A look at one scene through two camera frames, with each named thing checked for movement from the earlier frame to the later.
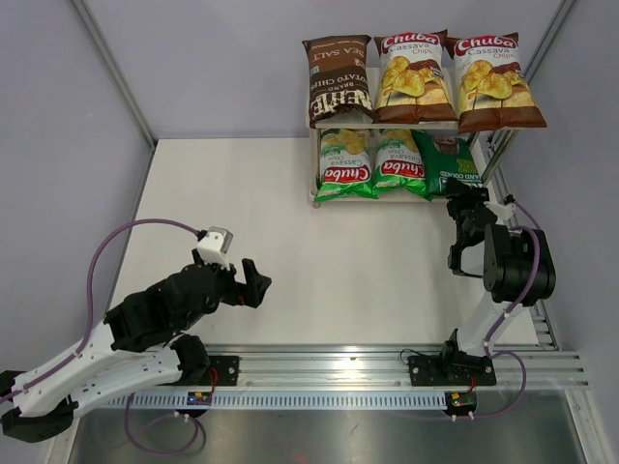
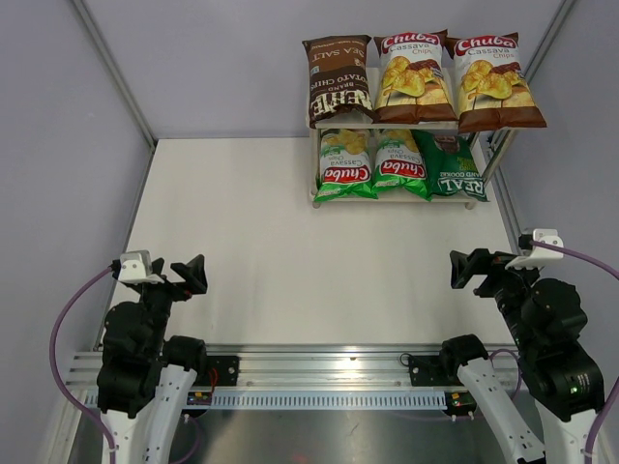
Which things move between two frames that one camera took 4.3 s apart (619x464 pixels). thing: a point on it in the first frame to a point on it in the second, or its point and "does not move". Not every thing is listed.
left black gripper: (251, 292) to (191, 273)
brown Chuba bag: (415, 83) does not move
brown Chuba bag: (490, 87) does not move
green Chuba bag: (399, 164) does not move
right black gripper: (475, 195) to (482, 260)
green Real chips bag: (446, 159) does not move
